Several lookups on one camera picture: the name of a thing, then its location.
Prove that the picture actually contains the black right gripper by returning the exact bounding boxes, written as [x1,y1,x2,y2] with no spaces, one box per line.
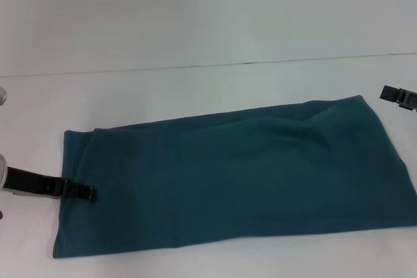
[379,85,417,111]

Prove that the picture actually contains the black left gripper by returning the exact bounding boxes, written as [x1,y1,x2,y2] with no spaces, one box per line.
[5,165,98,202]

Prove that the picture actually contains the teal FREE print T-shirt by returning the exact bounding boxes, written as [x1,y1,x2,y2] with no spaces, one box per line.
[52,95,417,260]

